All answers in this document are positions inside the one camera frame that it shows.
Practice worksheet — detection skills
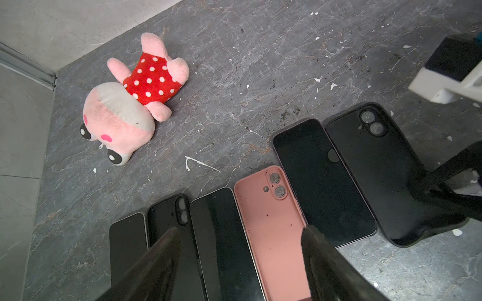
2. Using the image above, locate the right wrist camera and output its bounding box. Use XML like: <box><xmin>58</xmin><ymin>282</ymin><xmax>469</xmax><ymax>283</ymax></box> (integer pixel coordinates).
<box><xmin>409</xmin><ymin>33</ymin><xmax>481</xmax><ymax>104</ymax></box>

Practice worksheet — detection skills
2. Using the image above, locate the black phone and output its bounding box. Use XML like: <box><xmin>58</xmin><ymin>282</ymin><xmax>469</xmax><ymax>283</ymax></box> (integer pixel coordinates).
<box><xmin>109</xmin><ymin>212</ymin><xmax>149</xmax><ymax>286</ymax></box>
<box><xmin>272</xmin><ymin>119</ymin><xmax>377</xmax><ymax>247</ymax></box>

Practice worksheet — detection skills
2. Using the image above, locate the pink pig plush toy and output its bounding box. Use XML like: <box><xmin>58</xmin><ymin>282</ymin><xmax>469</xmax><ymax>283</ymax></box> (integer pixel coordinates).
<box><xmin>80</xmin><ymin>33</ymin><xmax>190</xmax><ymax>166</ymax></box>

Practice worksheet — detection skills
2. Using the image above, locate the black phone case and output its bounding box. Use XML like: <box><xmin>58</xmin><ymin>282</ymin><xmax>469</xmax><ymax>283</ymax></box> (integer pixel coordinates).
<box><xmin>325</xmin><ymin>102</ymin><xmax>469</xmax><ymax>248</ymax></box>
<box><xmin>147</xmin><ymin>194</ymin><xmax>205</xmax><ymax>300</ymax></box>

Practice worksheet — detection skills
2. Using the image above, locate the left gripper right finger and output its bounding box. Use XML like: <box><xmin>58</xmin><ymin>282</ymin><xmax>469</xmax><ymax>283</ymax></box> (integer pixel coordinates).
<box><xmin>301</xmin><ymin>225</ymin><xmax>388</xmax><ymax>300</ymax></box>

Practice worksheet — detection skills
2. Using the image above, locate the pink phone case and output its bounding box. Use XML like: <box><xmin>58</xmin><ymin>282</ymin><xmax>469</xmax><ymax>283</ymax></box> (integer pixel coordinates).
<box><xmin>234</xmin><ymin>166</ymin><xmax>311</xmax><ymax>300</ymax></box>

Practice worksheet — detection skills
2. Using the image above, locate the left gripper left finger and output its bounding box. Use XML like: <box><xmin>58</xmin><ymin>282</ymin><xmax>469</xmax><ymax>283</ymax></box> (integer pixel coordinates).
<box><xmin>98</xmin><ymin>227</ymin><xmax>182</xmax><ymax>300</ymax></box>

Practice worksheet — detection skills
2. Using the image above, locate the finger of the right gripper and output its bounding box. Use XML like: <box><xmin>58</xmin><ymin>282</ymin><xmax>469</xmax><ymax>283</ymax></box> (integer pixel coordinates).
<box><xmin>412</xmin><ymin>141</ymin><xmax>481</xmax><ymax>221</ymax></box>

